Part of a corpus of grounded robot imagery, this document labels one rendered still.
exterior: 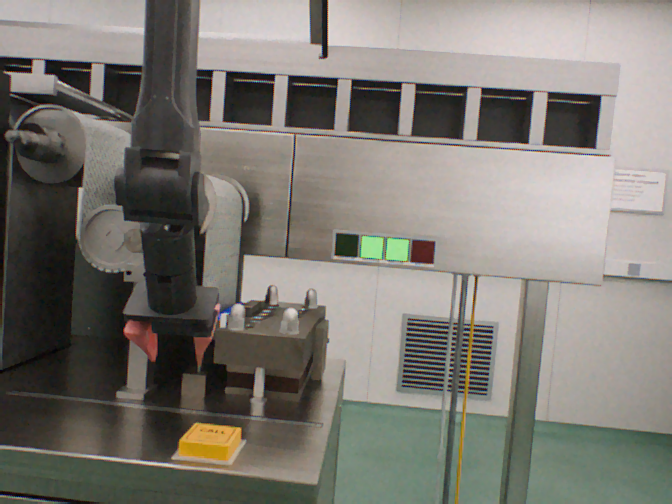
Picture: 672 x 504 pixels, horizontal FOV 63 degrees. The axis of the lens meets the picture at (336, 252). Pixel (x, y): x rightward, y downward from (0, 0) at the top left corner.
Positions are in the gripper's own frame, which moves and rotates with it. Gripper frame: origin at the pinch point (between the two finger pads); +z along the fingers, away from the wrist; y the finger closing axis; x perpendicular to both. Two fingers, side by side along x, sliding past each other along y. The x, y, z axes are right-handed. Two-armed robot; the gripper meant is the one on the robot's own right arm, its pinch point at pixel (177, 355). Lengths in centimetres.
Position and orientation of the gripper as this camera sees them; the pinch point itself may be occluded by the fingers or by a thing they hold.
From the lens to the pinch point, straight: 75.8
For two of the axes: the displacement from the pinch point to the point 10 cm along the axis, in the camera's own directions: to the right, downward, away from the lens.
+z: -1.0, 8.4, 5.4
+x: 0.1, 5.4, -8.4
